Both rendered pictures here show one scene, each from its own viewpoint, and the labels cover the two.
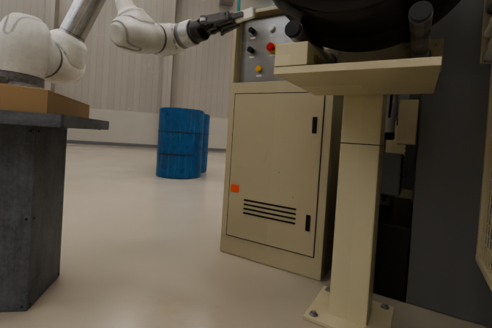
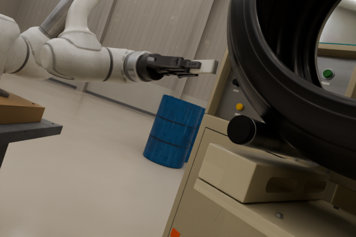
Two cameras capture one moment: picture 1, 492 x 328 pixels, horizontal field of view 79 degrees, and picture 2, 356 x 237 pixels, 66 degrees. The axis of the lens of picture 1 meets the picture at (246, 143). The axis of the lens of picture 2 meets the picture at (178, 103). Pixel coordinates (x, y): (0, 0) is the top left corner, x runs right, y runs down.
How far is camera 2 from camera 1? 0.47 m
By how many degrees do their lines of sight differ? 16
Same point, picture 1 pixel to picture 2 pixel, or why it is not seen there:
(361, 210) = not seen: outside the picture
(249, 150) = (201, 199)
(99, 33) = (144, 13)
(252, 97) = (222, 139)
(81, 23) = (59, 26)
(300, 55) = (238, 182)
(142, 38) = (73, 68)
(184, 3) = (221, 0)
